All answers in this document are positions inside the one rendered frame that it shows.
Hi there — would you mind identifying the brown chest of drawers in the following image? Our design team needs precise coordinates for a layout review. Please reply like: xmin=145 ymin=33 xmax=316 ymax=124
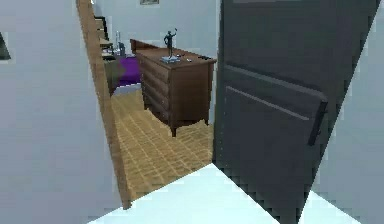
xmin=129 ymin=38 xmax=218 ymax=138

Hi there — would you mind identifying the dark figure statue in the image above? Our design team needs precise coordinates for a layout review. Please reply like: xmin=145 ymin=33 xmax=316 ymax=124
xmin=160 ymin=28 xmax=182 ymax=64

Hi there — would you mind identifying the dark grey room door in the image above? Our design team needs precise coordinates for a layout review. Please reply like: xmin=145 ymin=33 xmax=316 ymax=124
xmin=211 ymin=0 xmax=382 ymax=224

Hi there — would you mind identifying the bed with purple cover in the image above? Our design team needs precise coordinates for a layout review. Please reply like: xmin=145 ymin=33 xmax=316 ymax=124
xmin=113 ymin=55 xmax=142 ymax=96

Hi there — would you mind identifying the clear glass bottle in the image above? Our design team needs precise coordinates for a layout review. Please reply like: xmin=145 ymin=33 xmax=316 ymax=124
xmin=114 ymin=31 xmax=122 ymax=54

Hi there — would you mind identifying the wooden shelf unit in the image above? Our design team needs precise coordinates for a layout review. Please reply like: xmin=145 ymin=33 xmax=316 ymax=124
xmin=93 ymin=15 xmax=116 ymax=62

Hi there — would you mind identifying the brown wooden door frame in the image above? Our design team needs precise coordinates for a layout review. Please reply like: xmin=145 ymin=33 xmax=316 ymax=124
xmin=75 ymin=0 xmax=133 ymax=211

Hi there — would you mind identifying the black door handle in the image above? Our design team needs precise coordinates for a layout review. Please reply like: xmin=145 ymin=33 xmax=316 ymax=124
xmin=307 ymin=100 xmax=329 ymax=147

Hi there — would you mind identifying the dark wall object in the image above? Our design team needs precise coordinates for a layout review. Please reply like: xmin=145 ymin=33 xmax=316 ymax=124
xmin=0 ymin=32 xmax=12 ymax=61

